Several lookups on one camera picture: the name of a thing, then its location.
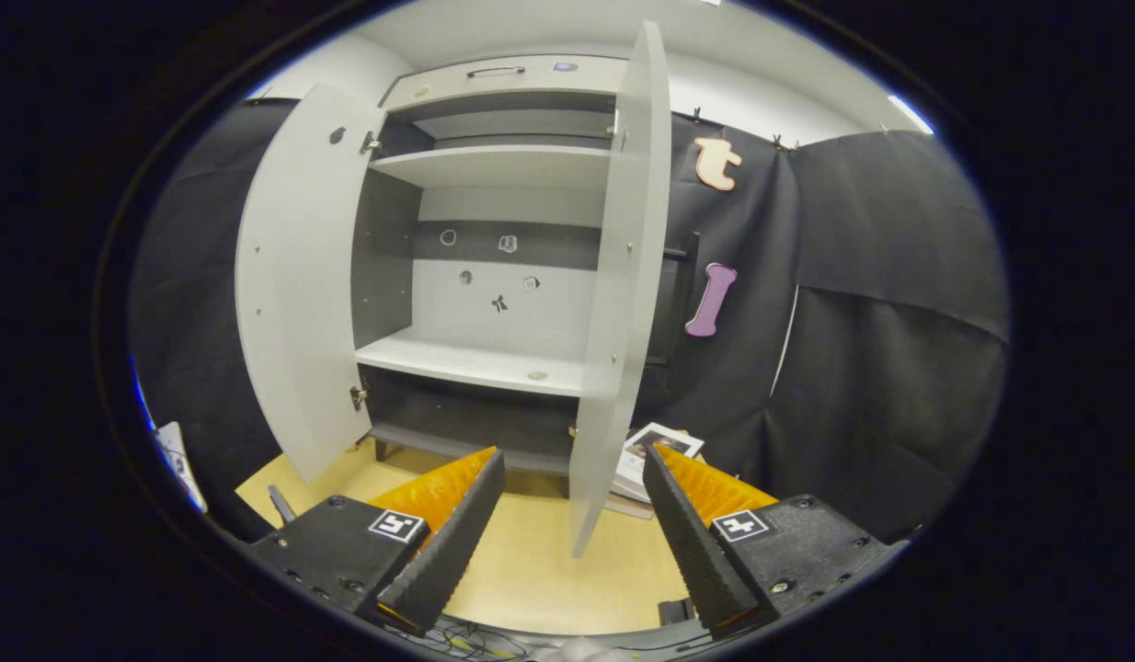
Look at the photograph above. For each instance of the white cabinet door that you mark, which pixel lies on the white cabinet door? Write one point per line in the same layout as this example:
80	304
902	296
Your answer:
301	276
623	276

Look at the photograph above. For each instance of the white and grey cabinet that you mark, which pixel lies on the white and grey cabinet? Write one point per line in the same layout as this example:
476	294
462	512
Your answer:
384	267

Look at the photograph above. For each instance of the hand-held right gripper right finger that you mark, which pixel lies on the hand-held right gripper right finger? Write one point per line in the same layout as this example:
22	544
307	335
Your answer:
692	552

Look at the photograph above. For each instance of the white cabinet shelf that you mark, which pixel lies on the white cabinet shelf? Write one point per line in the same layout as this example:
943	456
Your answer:
503	165
475	363

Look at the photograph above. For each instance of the white paper sheet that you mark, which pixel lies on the white paper sheet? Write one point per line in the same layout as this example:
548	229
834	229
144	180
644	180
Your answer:
179	464

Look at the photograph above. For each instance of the ceiling light panel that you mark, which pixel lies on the ceiling light panel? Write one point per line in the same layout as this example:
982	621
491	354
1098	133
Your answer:
910	115

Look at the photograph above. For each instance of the photo booklet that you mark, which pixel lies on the photo booklet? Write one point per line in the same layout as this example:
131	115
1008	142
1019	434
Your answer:
655	450

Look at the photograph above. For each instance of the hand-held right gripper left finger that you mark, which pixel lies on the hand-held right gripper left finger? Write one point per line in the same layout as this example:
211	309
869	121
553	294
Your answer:
448	552

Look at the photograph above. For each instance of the black backdrop cloth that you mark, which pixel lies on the black backdrop cloth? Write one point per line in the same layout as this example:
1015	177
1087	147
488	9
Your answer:
880	368

